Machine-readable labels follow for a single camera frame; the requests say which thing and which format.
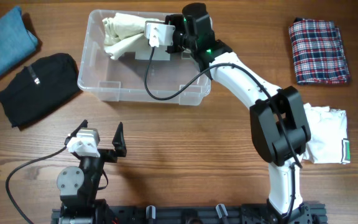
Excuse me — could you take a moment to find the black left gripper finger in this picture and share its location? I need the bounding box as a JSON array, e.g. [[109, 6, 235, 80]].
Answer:
[[64, 119, 88, 145], [112, 122, 126, 150]]

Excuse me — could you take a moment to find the black garment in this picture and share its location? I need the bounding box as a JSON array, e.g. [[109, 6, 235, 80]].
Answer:
[[0, 53, 80, 128]]

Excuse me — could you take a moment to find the cream garment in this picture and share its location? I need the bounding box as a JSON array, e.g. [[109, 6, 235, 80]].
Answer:
[[102, 12, 160, 60]]

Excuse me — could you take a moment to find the blue garment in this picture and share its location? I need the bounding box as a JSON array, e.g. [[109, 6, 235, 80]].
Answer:
[[0, 6, 39, 76]]

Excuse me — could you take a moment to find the red plaid shirt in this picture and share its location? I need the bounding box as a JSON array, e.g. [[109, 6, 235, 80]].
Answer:
[[288, 17, 351, 85]]

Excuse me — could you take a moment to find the white garment with green tag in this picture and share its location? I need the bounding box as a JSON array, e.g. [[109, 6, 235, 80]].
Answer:
[[303, 103, 351, 164]]

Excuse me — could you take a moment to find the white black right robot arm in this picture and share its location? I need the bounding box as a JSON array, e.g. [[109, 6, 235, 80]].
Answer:
[[164, 2, 311, 218]]

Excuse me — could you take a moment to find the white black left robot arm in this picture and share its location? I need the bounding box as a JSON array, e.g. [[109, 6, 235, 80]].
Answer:
[[51, 120, 127, 223]]

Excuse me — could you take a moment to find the clear plastic storage container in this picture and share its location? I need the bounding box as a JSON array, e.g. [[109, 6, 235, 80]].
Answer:
[[77, 9, 211, 106]]

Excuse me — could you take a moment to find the black left camera cable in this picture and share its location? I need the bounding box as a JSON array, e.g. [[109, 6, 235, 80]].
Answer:
[[5, 145, 68, 224]]

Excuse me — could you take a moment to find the black camera cable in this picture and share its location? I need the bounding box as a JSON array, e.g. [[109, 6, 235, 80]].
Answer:
[[143, 46, 304, 169], [5, 145, 68, 224]]

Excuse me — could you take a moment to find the black right camera cable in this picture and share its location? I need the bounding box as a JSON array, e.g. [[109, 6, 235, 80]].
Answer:
[[143, 46, 304, 169]]

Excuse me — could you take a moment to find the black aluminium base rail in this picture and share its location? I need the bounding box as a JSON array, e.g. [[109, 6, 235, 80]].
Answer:
[[50, 203, 328, 224]]

